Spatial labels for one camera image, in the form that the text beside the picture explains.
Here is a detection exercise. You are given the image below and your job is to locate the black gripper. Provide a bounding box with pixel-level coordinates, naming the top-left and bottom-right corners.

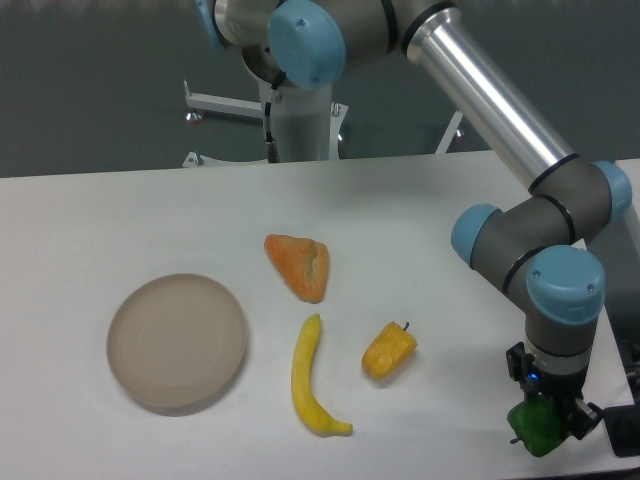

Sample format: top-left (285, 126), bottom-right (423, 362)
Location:
top-left (506, 341), bottom-right (603, 440)

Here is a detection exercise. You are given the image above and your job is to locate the green bell pepper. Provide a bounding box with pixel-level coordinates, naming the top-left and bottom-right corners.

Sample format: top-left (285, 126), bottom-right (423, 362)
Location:
top-left (507, 395), bottom-right (568, 458)

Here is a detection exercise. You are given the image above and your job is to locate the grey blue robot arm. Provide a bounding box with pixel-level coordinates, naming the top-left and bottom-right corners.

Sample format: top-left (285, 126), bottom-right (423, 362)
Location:
top-left (196, 1), bottom-right (639, 448)

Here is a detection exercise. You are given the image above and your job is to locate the yellow bell pepper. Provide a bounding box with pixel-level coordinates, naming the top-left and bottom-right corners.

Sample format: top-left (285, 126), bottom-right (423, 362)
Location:
top-left (361, 322), bottom-right (418, 381)

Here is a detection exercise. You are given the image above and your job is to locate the black device at table edge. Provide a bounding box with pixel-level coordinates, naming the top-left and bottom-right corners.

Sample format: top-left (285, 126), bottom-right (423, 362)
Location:
top-left (604, 405), bottom-right (640, 458)

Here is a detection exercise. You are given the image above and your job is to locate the yellow banana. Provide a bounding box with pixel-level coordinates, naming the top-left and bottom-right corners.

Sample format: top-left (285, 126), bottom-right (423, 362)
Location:
top-left (290, 313), bottom-right (353, 437)

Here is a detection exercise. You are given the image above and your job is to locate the orange bread piece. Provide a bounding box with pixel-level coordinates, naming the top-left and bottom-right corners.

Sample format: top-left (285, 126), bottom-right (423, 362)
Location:
top-left (264, 234), bottom-right (330, 304)

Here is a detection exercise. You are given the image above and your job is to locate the beige round plate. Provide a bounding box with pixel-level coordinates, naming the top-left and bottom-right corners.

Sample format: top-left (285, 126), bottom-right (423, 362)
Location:
top-left (106, 273), bottom-right (249, 416)

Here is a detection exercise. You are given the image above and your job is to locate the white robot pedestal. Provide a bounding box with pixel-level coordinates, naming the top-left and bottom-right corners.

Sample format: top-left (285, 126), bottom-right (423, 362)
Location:
top-left (181, 47), bottom-right (466, 169)

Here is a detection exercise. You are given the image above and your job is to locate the black cable on pedestal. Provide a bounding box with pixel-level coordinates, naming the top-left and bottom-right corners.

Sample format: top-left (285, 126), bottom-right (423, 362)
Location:
top-left (263, 71), bottom-right (287, 164)

